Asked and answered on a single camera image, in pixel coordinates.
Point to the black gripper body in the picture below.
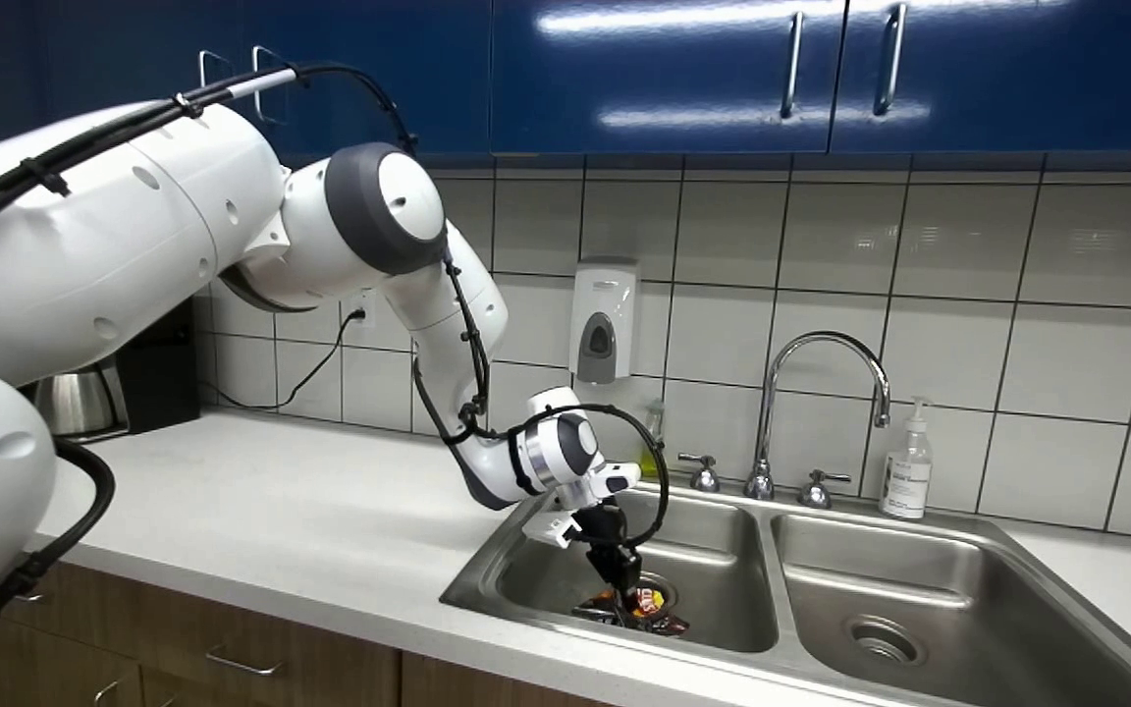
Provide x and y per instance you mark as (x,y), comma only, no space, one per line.
(611,544)

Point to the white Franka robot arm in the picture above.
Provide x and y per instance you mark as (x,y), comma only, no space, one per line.
(121,236)

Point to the stainless steel double sink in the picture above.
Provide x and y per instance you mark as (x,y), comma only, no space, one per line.
(828,589)

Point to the green dish soap bottle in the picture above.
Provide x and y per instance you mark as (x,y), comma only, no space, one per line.
(651,462)

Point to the chrome gooseneck faucet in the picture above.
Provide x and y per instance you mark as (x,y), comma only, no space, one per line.
(763,434)

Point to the clear plastic bottle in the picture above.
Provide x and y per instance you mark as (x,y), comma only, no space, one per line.
(909,478)

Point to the wooden lower cabinet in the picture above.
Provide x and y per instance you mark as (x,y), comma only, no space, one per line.
(266,650)

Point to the blue upper cabinet door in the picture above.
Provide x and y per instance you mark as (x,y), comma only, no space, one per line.
(451,79)
(57,51)
(1052,79)
(668,79)

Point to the black coffee maker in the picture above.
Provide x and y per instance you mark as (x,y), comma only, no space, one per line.
(166,377)

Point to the steel coffee carafe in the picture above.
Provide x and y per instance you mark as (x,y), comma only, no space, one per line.
(78,402)

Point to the white wall soap dispenser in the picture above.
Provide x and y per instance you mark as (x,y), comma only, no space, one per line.
(604,321)

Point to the white wall outlet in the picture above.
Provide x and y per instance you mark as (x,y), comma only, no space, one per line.
(354,317)

